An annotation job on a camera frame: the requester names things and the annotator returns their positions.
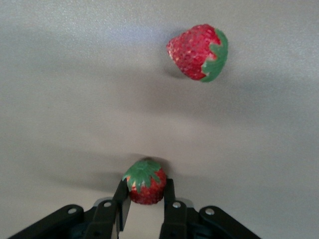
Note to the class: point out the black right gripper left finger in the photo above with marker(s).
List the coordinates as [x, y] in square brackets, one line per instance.
[102, 219]

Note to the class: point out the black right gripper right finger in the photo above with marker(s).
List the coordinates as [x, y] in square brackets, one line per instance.
[177, 221]

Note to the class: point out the red strawberry green calyx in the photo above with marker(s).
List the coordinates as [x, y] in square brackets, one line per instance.
[192, 52]
[149, 194]

